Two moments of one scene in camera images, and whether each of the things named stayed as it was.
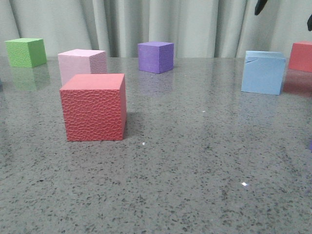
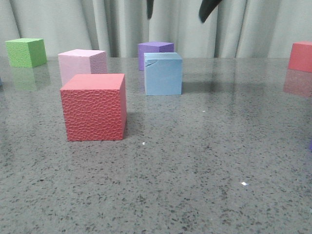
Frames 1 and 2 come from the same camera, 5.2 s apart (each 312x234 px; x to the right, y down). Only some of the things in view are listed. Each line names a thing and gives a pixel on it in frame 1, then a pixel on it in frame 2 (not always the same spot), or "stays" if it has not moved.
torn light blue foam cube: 263,72 → 163,73
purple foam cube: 155,57 stays
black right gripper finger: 259,6 → 149,6
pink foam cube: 81,62 stays
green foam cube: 26,52 stays
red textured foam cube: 94,107 stays
